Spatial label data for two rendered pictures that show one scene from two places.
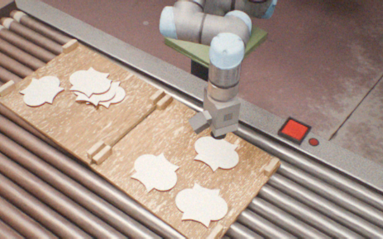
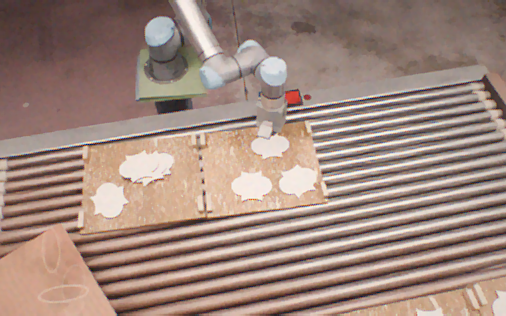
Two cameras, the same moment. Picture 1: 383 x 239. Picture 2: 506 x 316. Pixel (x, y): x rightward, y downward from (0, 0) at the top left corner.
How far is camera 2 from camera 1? 72 cm
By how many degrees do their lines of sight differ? 28
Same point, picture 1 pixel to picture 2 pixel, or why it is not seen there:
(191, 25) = (232, 70)
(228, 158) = (280, 143)
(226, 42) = (273, 65)
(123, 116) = (187, 170)
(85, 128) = (173, 198)
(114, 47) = (114, 130)
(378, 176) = (355, 91)
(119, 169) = (227, 203)
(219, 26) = (250, 59)
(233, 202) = (310, 164)
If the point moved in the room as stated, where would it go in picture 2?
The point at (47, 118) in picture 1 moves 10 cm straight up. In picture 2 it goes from (138, 214) to (131, 200)
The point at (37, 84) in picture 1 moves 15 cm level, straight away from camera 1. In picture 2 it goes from (100, 198) to (63, 185)
